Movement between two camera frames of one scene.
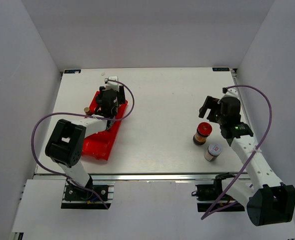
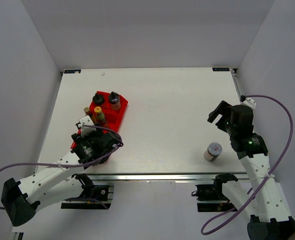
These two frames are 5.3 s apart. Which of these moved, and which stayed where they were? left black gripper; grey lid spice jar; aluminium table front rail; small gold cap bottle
Moved: left black gripper
Stayed: aluminium table front rail; small gold cap bottle; grey lid spice jar
